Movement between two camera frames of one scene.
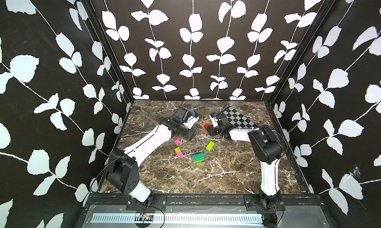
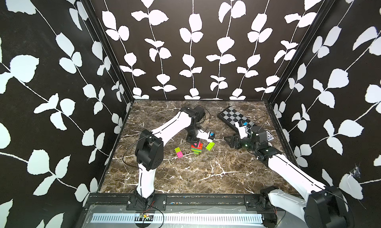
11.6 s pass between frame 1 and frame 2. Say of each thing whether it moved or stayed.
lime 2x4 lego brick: stayed
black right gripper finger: moved
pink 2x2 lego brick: stayed
